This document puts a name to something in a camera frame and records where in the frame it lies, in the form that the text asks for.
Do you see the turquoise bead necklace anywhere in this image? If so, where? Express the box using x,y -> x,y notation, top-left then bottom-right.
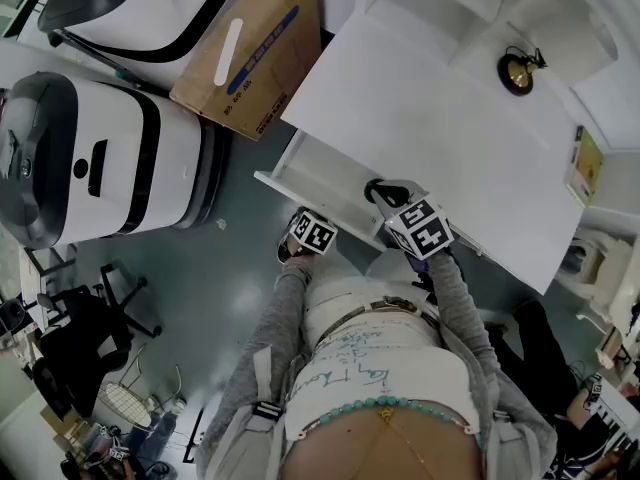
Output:
297,395 -> 476,439

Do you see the white desk with hutch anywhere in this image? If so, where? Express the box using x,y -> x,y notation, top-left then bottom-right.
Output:
253,0 -> 640,298

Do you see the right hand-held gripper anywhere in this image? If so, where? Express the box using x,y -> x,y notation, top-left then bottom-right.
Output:
373,179 -> 456,261

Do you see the cream ornate vanity table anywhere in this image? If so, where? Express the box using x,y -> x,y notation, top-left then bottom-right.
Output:
554,222 -> 640,332

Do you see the small dark round object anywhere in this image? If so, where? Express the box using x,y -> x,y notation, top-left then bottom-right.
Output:
363,177 -> 387,205

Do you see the person's right leg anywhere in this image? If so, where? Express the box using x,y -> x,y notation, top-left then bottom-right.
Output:
367,250 -> 434,299

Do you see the white plastic bin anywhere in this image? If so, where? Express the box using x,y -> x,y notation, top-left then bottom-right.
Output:
253,130 -> 401,252

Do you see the person's torso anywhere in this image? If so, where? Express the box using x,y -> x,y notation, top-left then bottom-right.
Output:
194,267 -> 559,480

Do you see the person's left forearm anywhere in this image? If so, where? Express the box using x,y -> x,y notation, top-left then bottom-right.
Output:
219,256 -> 315,414

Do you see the black office chair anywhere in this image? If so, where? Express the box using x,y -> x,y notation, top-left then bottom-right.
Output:
32,262 -> 164,419

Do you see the person's leg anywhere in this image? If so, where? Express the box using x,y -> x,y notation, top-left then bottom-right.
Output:
303,255 -> 381,319
367,250 -> 434,299

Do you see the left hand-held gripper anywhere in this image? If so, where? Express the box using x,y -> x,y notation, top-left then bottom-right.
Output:
276,206 -> 338,266

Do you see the white and black machine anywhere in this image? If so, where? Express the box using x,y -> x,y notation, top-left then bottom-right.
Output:
37,0 -> 241,90
0,71 -> 232,250

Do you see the green book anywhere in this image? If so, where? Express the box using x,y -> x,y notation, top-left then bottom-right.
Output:
563,125 -> 605,207

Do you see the brown cardboard box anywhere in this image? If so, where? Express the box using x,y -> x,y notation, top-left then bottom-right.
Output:
168,0 -> 324,143

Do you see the person's right forearm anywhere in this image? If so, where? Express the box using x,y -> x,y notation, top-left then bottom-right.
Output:
426,247 -> 501,384

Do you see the person's left leg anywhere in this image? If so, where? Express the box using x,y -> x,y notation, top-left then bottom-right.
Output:
303,255 -> 381,319

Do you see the white shade table lamp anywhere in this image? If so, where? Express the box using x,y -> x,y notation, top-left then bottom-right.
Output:
496,0 -> 621,98

